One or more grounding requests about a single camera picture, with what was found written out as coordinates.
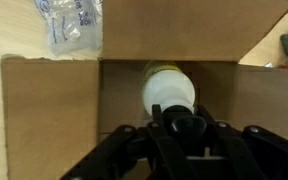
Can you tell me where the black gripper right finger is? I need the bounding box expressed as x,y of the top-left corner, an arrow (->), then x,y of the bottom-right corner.
195,104 -> 288,180

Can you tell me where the long clear air pillow strip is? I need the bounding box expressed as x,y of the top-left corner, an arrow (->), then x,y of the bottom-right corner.
33,0 -> 104,58

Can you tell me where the brown cardboard shipping box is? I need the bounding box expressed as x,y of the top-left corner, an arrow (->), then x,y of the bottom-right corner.
0,0 -> 288,180

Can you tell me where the white spray bottle green label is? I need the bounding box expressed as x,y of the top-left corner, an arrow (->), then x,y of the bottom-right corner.
140,59 -> 209,154

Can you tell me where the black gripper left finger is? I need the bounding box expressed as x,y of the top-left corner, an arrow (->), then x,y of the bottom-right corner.
59,103 -> 198,180

